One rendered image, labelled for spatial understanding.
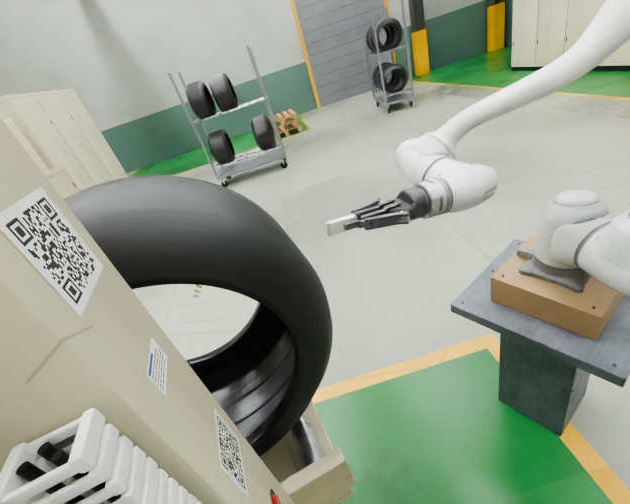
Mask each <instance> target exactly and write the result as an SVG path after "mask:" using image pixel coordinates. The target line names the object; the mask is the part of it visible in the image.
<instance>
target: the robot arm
mask: <svg viewBox="0 0 630 504"><path fill-rule="evenodd" d="M629 39H630V0H606V1H605V2H604V4H603V5H602V7H601V8H600V10H599V11H598V13H597V14H596V16H595V17H594V19H593V20H592V22H591V23H590V24H589V26H588V27H587V29H586V30H585V31H584V33H583V34H582V36H581V37H580V38H579V39H578V41H577V42H576V43H575V44H574V45H573V46H572V47H571V48H570V49H569V50H568V51H567V52H566V53H564V54H563V55H562V56H560V57H559V58H558V59H556V60H555V61H553V62H552V63H550V64H548V65H547V66H545V67H543V68H541V69H540V70H538V71H536V72H534V73H532V74H530V75H528V76H527V77H525V78H523V79H521V80H519V81H517V82H515V83H513V84H511V85H509V86H507V87H506V88H504V89H502V90H500V91H498V92H496V93H494V94H492V95H490V96H488V97H486V98H485V99H483V100H481V101H479V102H477V103H475V104H473V105H471V106H470V107H468V108H466V109H465V110H463V111H461V112H460V113H458V114H457V115H456V116H454V117H453V118H452V119H450V120H449V121H448V122H447V123H446V124H445V125H443V126H442V127H441V128H440V129H438V130H437V131H434V132H427V133H426V134H425V135H423V136H422V137H419V138H413V139H409V140H406V141H404V142H403V143H402V144H401V145H400V146H399V147H398V149H397V151H396V154H395V163H396V166H397V168H398V169H399V171H400V172H401V173H402V175H403V176H404V177H405V178H406V179H407V180H408V181H409V182H411V183H412V184H413V187H411V188H407V189H404V190H402V191H400V192H399V194H398V196H397V197H396V198H392V199H388V200H387V201H381V198H380V197H378V198H376V199H375V200H373V201H371V202H369V203H366V204H364V205H362V206H359V207H357V208H354V209H352V210H351V215H348V216H344V217H341V218H337V219H334V220H331V221H327V222H325V225H326V232H327V235H328V236H333V235H336V234H339V233H342V232H346V231H349V230H352V229H355V228H357V227H358V228H364V229H365V230H372V229H378V228H383V227H388V226H393V225H399V224H409V223H410V221H412V220H416V219H419V218H422V219H429V218H432V217H435V216H438V215H442V214H445V213H456V212H461V211H464V210H467V209H470V208H473V207H475V206H477V205H479V204H481V203H483V202H485V201H487V200H488V199H489V198H491V197H492V196H493V195H494V193H495V191H496V189H497V186H498V176H497V174H496V172H495V170H494V169H492V168H491V167H488V166H484V165H479V164H472V165H470V164H469V163H464V162H459V161H455V160H454V158H455V157H456V146H457V144H458V142H459V141H460V139H461V138H462V137H463V136H464V135H465V134H466V133H468V132H469V131H470V130H472V129H473V128H475V127H477V126H479V125H481V124H483V123H485V122H488V121H490V120H492V119H494V118H497V117H499V116H501V115H504V114H506V113H508V112H511V111H513V110H515V109H518V108H520V107H522V106H525V105H527V104H529V103H531V102H534V101H536V100H538V99H541V98H543V97H545V96H547V95H550V94H552V93H554V92H556V91H558V90H560V89H562V88H564V87H565V86H567V85H569V84H571V83H572V82H574V81H576V80H577V79H579V78H581V77H582V76H584V75H585V74H586V73H588V72H589V71H591V70H592V69H593V68H595V67H596V66H597V65H599V64H600V63H601V62H602V61H604V60H605V59H606V58H607V57H608V56H610V55H611V54H612V53H613V52H614V51H616V50H617V49H618V48H619V47H621V46H622V45H623V44H624V43H626V42H627V41H628V40H629ZM608 209H609V207H608V205H607V203H606V202H605V201H604V200H603V199H602V198H601V197H600V196H599V195H597V194H595V193H593V192H591V191H587V190H569V191H565V192H562V193H560V194H558V195H557V196H556V197H554V198H553V199H551V200H550V201H549V203H548V204H547V205H546V207H545V208H544V210H543V211H542V213H541V215H540V218H539V221H538V225H537V230H536V235H535V248H534V249H530V248H522V247H521V248H519V249H518V251H517V255H518V256H521V257H523V258H525V259H527V260H528V261H527V263H526V264H524V265H522V266H521V267H519V273H520V274H522V275H528V276H532V277H535V278H538V279H541V280H544V281H547V282H550V283H553V284H556V285H559V286H562V287H565V288H567V289H569V290H571V291H573V292H576V293H581V292H583V291H584V288H585V284H586V282H587V281H588V280H589V278H590V277H591V276H592V277H593V278H595V279H596V280H598V281H599V282H601V283H603V284H604V285H606V286H608V287H610V288H611V289H613V290H615V291H617V292H619V293H621V294H623V295H625V296H627V297H630V210H628V211H626V212H624V213H621V214H620V215H618V216H616V217H615V216H614V215H613V214H612V213H610V212H608Z"/></svg>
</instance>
